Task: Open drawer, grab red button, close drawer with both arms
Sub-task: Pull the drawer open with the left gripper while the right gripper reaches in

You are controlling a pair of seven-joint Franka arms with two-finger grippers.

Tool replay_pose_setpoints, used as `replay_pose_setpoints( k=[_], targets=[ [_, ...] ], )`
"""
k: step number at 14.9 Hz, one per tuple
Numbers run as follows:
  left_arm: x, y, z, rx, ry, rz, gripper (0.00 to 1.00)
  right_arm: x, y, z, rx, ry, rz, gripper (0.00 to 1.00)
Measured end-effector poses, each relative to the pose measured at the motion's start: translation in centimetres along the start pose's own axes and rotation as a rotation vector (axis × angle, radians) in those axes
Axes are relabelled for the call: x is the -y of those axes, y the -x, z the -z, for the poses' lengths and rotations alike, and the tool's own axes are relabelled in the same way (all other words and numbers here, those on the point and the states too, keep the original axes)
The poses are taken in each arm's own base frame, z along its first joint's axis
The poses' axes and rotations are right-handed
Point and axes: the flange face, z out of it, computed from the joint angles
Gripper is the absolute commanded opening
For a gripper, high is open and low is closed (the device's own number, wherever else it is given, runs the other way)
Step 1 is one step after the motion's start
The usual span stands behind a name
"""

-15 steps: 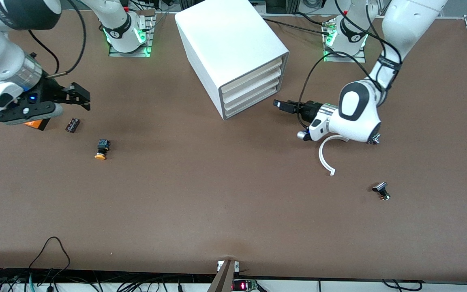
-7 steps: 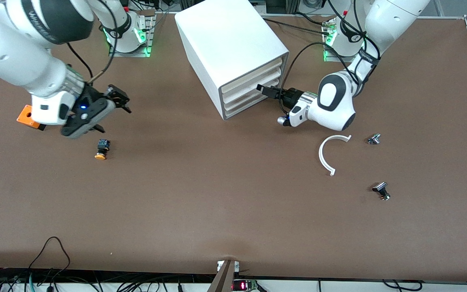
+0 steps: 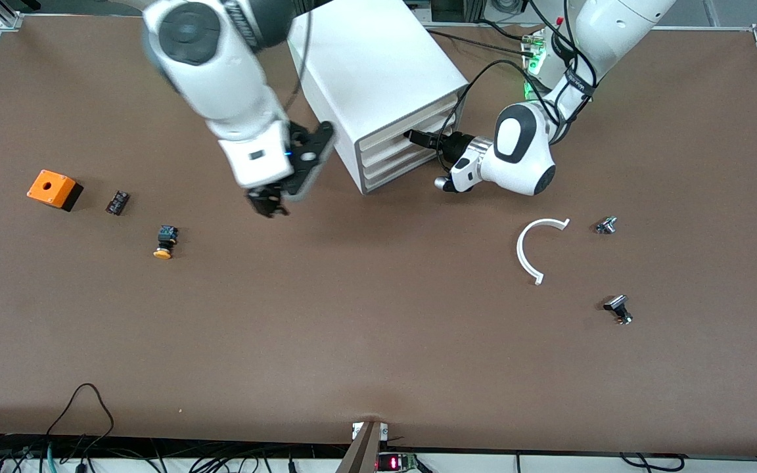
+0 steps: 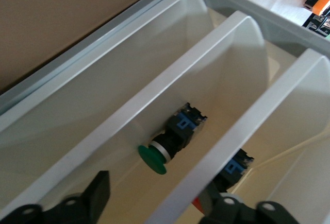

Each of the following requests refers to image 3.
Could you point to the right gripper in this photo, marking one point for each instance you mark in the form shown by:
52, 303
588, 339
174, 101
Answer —
267, 200

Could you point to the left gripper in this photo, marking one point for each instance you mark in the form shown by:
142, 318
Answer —
455, 142

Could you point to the beige cabinet drawer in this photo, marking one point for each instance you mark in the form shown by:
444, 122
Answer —
391, 159
391, 130
385, 148
391, 171

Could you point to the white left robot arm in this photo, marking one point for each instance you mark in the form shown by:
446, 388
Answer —
615, 26

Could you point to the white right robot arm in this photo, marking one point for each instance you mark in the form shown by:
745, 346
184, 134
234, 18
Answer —
221, 79

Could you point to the white drawer cabinet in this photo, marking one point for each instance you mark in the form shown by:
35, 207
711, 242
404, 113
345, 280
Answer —
378, 66

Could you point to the yellow push button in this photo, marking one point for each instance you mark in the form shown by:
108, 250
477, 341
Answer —
168, 234

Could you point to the white curved plastic arc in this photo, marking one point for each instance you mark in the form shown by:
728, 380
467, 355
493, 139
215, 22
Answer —
519, 251

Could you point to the small dark terminal block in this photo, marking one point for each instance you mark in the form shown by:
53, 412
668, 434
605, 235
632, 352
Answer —
117, 202

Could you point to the small silver metal part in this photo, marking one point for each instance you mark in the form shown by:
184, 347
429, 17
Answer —
606, 226

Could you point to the red LED display module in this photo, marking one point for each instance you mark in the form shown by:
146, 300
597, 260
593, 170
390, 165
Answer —
393, 462

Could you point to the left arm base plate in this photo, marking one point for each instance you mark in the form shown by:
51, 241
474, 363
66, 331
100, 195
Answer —
529, 95

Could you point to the orange button enclosure box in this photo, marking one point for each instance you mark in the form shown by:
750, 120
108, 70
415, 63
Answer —
50, 190

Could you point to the white stand bracket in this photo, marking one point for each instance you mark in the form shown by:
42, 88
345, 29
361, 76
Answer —
355, 430

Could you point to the grey camera stand beam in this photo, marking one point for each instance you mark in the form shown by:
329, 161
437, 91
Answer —
360, 456

